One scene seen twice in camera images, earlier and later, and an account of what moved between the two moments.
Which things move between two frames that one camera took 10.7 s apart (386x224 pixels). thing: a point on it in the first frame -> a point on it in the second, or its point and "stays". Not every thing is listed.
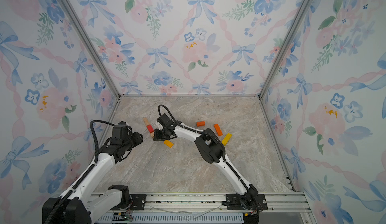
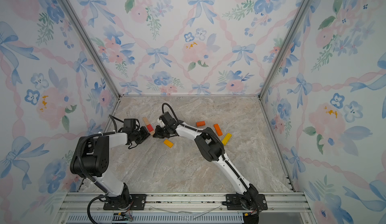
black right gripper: [157, 136] stays
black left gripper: [139, 138] -> [146, 135]
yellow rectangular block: [169, 143] stays
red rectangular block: [150, 128] stays
